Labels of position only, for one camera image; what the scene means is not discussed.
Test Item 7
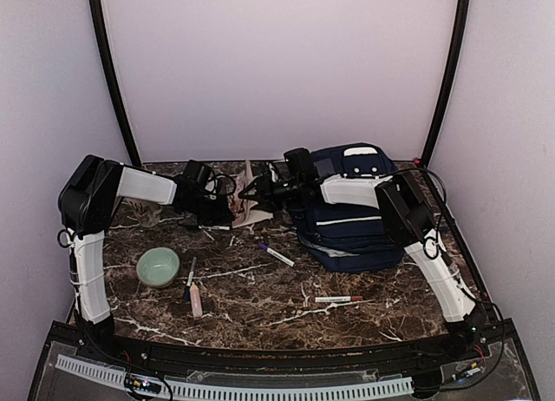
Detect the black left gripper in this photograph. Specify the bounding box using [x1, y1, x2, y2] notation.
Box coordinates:
[185, 194, 236, 227]

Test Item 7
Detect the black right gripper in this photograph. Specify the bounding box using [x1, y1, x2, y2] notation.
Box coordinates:
[238, 175, 303, 214]

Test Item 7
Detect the pink illustrated paperback book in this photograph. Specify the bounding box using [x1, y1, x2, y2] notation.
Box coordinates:
[228, 160, 273, 229]

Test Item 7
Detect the navy blue student backpack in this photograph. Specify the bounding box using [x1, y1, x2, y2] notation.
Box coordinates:
[288, 142, 405, 273]

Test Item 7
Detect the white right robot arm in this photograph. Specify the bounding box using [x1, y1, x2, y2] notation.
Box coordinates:
[238, 148, 481, 361]

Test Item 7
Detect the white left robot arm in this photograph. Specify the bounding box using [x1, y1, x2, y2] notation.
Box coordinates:
[58, 154, 236, 327]

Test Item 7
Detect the black capped white marker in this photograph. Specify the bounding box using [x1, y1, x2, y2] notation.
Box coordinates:
[199, 225, 232, 231]

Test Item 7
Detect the purple capped white marker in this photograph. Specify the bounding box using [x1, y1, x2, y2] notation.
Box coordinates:
[258, 242, 296, 267]

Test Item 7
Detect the cream patterned ceramic mug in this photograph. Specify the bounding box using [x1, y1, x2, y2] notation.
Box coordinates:
[127, 199, 162, 228]

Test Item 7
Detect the light green ceramic bowl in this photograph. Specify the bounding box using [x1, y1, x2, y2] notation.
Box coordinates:
[136, 247, 180, 288]

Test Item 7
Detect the pink pencil-shaped eraser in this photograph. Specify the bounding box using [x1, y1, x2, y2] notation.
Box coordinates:
[189, 283, 203, 319]

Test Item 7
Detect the red capped white marker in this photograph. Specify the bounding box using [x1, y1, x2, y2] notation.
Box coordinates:
[314, 296, 363, 303]

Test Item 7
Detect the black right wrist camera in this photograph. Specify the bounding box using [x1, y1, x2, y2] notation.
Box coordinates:
[266, 161, 284, 183]

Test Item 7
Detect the black right frame post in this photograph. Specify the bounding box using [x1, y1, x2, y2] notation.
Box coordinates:
[420, 0, 470, 168]

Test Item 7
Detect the black frame post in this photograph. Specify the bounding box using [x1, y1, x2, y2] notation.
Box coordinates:
[420, 0, 470, 168]
[88, 0, 142, 167]

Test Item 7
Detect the black left frame post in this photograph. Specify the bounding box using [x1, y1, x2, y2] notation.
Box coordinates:
[88, 0, 142, 167]

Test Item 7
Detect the white slotted cable duct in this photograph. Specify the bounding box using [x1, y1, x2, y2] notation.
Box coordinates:
[55, 355, 414, 400]

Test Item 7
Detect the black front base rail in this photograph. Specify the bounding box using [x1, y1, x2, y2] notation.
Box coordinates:
[42, 318, 517, 378]

